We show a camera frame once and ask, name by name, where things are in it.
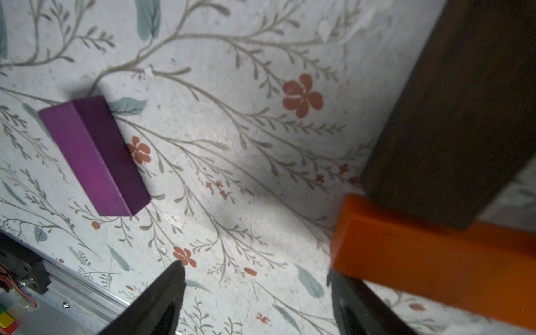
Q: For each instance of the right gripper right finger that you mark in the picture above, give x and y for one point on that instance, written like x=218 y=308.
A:
x=358 y=310

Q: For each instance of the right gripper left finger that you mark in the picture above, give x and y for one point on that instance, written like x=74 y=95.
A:
x=157 y=309

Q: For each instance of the orange building block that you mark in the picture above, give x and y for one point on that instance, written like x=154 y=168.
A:
x=485 y=269

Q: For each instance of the purple building block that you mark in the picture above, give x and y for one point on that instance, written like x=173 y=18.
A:
x=90 y=140

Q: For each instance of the brown building block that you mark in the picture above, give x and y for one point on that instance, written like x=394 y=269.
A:
x=464 y=124

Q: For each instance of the floral table mat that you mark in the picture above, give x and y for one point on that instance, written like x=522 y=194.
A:
x=249 y=121

